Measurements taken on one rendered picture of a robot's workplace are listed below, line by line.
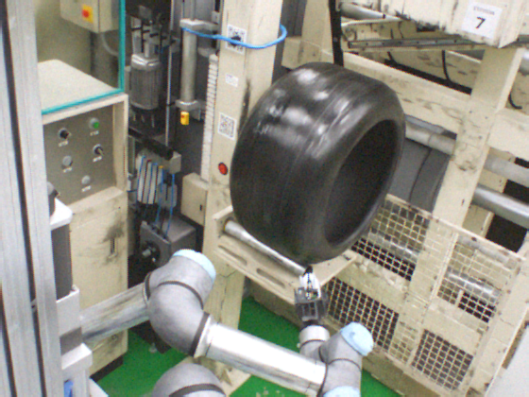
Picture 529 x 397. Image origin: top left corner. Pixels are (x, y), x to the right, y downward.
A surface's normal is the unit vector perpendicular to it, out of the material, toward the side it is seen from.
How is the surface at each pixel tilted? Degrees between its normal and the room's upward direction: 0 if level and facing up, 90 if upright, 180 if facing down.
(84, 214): 90
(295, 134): 52
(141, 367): 0
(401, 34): 90
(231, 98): 90
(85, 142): 90
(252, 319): 0
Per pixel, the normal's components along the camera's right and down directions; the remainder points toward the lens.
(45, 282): 0.73, 0.43
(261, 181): -0.61, 0.22
